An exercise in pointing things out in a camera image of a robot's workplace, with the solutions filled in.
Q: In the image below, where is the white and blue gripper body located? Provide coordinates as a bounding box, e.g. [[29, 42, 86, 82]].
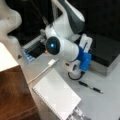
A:
[[63, 34, 92, 80]]

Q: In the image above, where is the black and silver case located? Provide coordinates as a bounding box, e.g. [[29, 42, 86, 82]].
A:
[[88, 33, 120, 76]]

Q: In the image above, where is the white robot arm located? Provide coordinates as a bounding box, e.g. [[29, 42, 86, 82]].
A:
[[0, 0, 92, 78]]

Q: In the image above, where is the black pen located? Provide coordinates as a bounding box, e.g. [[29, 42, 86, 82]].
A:
[[78, 81, 103, 94]]

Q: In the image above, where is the white spiral notebook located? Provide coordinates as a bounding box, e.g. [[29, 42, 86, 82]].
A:
[[33, 69, 81, 120]]

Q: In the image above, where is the white cable adapter block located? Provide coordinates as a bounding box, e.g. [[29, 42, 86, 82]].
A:
[[48, 59, 57, 66]]

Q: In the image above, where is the metal rail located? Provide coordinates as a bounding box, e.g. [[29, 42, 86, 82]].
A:
[[22, 35, 44, 51]]

